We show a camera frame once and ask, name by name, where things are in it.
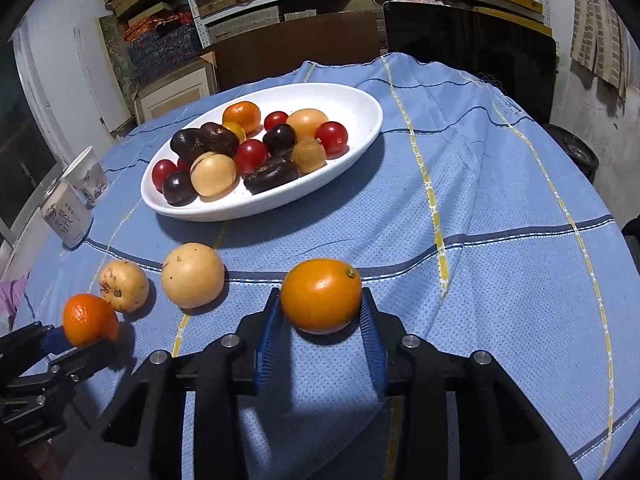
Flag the black wheel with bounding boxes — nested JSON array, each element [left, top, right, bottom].
[[542, 122, 600, 183]]

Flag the stack of patterned fabric boxes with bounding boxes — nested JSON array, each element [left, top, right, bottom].
[[124, 10, 203, 83]]

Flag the pink cloth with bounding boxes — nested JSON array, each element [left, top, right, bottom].
[[0, 272, 32, 328]]

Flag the brown board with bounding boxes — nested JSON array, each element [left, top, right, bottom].
[[200, 10, 388, 92]]

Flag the small orange mandarin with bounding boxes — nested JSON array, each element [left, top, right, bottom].
[[62, 293, 121, 348], [222, 101, 262, 130]]

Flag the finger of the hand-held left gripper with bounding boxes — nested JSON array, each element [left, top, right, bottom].
[[0, 322, 71, 376], [0, 337, 120, 409]]

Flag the cardboard box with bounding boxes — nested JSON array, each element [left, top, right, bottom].
[[131, 52, 221, 126]]

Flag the cardboard pieces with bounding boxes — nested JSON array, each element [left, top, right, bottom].
[[570, 0, 633, 106]]

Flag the mottled green panel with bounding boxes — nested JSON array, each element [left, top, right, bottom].
[[97, 14, 138, 106]]

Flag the tan round fruit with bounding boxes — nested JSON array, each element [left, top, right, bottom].
[[286, 108, 330, 141], [161, 242, 226, 309], [190, 152, 238, 197]]

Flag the window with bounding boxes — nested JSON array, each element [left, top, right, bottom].
[[0, 40, 56, 251]]

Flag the blue checked tablecloth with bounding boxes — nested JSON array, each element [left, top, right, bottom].
[[12, 52, 636, 480]]

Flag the yellow red-speckled fruit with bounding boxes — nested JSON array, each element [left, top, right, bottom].
[[97, 260, 150, 314]]

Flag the metal shelf rack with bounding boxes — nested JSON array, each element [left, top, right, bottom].
[[177, 0, 551, 56]]

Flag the brown fuzzy fruit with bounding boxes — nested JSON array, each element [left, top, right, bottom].
[[291, 139, 327, 175]]

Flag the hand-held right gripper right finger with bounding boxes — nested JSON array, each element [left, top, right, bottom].
[[358, 287, 583, 480]]

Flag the large orange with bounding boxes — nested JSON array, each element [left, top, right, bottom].
[[279, 258, 363, 335]]

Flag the black screen panel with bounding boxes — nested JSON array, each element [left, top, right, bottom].
[[382, 1, 558, 126]]

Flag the white plate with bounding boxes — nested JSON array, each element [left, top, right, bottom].
[[140, 82, 384, 222]]

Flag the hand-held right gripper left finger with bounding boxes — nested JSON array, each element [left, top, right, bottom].
[[60, 287, 283, 480]]

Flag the white printed paper cup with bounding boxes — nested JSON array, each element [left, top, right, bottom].
[[61, 146, 110, 209], [40, 180, 94, 249]]

